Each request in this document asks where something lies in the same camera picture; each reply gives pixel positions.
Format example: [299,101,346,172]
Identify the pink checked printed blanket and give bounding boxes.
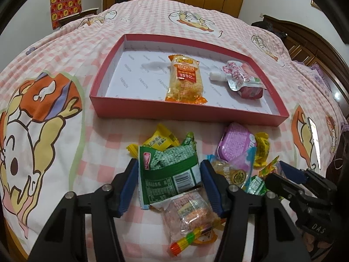
[0,0,349,262]

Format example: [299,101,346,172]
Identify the red cardboard box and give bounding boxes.
[89,33,290,127]

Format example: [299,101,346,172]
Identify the dark wooden headboard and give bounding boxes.
[262,14,349,107]

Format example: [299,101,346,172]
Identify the yellow candy packet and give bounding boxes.
[126,123,180,159]
[252,132,271,168]

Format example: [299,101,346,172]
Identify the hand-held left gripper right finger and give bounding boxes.
[200,160,311,262]

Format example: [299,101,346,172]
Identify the orange snack packet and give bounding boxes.
[164,55,208,105]

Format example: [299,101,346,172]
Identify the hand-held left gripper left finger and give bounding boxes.
[33,158,139,262]

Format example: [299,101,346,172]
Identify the clear jelly cup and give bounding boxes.
[195,225,219,244]

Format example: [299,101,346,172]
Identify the large green snack packet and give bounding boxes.
[138,145,203,210]

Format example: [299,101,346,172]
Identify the purple lace cloth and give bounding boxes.
[292,60,332,96]

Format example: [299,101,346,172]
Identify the pink jelly pouch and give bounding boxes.
[209,60,267,99]

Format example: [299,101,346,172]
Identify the small green snack packet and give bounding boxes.
[178,132,197,149]
[245,175,269,196]

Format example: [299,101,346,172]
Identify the clear pink snack packet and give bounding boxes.
[164,188,221,242]

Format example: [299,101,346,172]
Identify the dark cloth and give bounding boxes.
[251,19,287,40]

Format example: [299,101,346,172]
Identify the wooden bedside table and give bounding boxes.
[58,8,99,28]

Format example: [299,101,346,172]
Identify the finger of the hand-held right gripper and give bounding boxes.
[279,161,310,184]
[265,172,300,203]

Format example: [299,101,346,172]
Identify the rainbow candy strip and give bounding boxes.
[258,155,280,178]
[169,227,213,256]

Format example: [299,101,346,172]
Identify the red yellow patterned cloth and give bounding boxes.
[50,0,83,30]

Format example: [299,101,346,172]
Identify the clear blue-edged pastry packet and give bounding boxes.
[207,147,258,189]

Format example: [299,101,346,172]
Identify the purple plastic tub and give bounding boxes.
[217,122,258,161]

